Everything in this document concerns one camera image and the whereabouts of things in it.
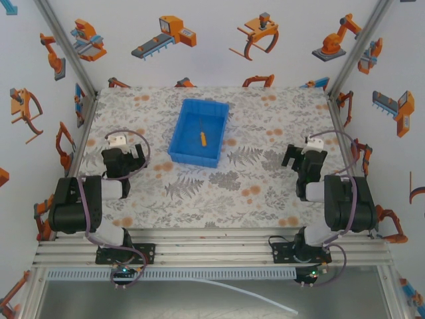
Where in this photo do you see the blue plastic bin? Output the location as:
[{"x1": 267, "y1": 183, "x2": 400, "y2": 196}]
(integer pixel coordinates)
[{"x1": 167, "y1": 98, "x2": 230, "y2": 169}]

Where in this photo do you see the floral table mat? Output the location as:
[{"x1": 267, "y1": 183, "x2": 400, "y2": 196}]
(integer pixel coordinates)
[{"x1": 76, "y1": 86, "x2": 359, "y2": 231}]

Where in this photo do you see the right circuit board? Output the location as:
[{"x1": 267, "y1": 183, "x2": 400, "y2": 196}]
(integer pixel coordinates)
[{"x1": 294, "y1": 264, "x2": 329, "y2": 287}]

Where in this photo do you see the circuit board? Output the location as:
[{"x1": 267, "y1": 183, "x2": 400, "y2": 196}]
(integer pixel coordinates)
[
  {"x1": 294, "y1": 264, "x2": 329, "y2": 287},
  {"x1": 110, "y1": 263, "x2": 141, "y2": 289}
]

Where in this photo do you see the left circuit board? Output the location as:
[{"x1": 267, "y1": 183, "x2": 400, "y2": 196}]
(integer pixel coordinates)
[{"x1": 110, "y1": 263, "x2": 141, "y2": 289}]

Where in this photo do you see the white plastic tube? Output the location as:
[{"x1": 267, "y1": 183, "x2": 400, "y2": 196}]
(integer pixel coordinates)
[{"x1": 194, "y1": 278, "x2": 299, "y2": 316}]

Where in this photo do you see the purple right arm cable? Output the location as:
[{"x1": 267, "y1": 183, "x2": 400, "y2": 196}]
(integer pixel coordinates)
[{"x1": 300, "y1": 130, "x2": 361, "y2": 288}]

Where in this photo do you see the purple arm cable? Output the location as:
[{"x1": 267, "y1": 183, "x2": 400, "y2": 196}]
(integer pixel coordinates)
[
  {"x1": 76, "y1": 130, "x2": 152, "y2": 289},
  {"x1": 300, "y1": 130, "x2": 361, "y2": 288}
]

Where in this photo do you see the aluminium side rail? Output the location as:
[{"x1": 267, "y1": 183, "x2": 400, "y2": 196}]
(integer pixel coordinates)
[
  {"x1": 65, "y1": 95, "x2": 100, "y2": 177},
  {"x1": 326, "y1": 96, "x2": 363, "y2": 175}
]

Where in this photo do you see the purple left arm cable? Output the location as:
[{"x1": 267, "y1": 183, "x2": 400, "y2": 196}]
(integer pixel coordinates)
[{"x1": 76, "y1": 130, "x2": 152, "y2": 289}]

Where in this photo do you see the orange handled screwdriver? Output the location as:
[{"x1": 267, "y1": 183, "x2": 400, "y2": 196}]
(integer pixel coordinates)
[{"x1": 198, "y1": 118, "x2": 209, "y2": 147}]

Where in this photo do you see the thin black cable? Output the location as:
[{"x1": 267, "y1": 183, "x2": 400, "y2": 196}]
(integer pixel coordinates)
[{"x1": 268, "y1": 234, "x2": 301, "y2": 252}]

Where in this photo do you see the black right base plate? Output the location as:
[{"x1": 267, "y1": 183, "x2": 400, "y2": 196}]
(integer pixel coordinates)
[{"x1": 272, "y1": 241, "x2": 333, "y2": 265}]

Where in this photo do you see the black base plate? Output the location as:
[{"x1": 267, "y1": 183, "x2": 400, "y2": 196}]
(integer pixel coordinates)
[
  {"x1": 95, "y1": 243, "x2": 157, "y2": 266},
  {"x1": 272, "y1": 241, "x2": 333, "y2": 265}
]

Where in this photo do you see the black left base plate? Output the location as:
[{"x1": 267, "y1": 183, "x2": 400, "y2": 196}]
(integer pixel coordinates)
[{"x1": 95, "y1": 243, "x2": 157, "y2": 266}]

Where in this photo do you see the aluminium front rail frame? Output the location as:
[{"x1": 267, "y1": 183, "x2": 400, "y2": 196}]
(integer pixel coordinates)
[{"x1": 31, "y1": 227, "x2": 395, "y2": 270}]

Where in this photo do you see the aluminium corner post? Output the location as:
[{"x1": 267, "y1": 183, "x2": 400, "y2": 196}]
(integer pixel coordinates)
[
  {"x1": 326, "y1": 0, "x2": 395, "y2": 99},
  {"x1": 34, "y1": 0, "x2": 100, "y2": 98}
]

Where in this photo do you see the grey slotted cable duct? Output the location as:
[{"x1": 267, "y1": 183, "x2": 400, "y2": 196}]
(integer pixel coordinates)
[{"x1": 45, "y1": 268, "x2": 298, "y2": 280}]

